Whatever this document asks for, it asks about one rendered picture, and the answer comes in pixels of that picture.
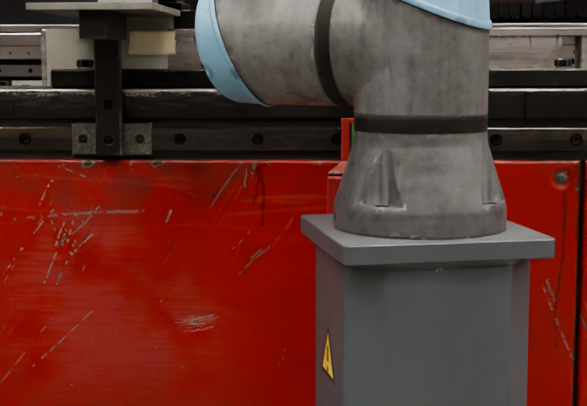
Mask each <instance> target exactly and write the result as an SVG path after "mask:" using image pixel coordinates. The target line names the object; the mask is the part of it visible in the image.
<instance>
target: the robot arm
mask: <svg viewBox="0 0 587 406"><path fill-rule="evenodd" d="M556 1H560V0H198V3H197V10H196V18H195V32H196V41H197V49H198V53H199V57H200V59H201V62H202V64H203V66H204V68H205V71H206V73H207V76H208V77H209V79H210V81H211V83H212V84H213V85H214V86H215V87H216V88H217V89H218V91H219V92H221V93H222V94H223V95H224V96H225V97H226V98H228V99H230V100H234V101H237V102H241V103H252V104H260V105H262V106H264V107H275V106H277V105H298V106H339V107H345V106H346V107H354V140H353V145H352V148H351V150H350V153H349V158H348V160H347V163H346V167H345V169H344V172H343V175H342V179H341V182H340V185H339V188H338V190H337V194H336V197H335V202H334V227H335V228H336V229H337V230H339V231H343V232H347V233H350V234H355V235H359V236H365V237H380V238H390V239H406V240H451V239H466V238H476V237H487V236H492V235H496V234H499V233H502V232H503V231H505V230H506V229H507V205H506V201H505V197H504V195H503V192H502V188H501V184H500V180H499V177H498V175H497V171H496V168H495V166H494V160H493V157H492V154H491V151H490V148H489V145H488V139H487V123H488V81H489V37H490V30H491V29H492V26H493V23H492V21H491V20H490V12H489V3H525V2H535V3H545V2H556Z"/></svg>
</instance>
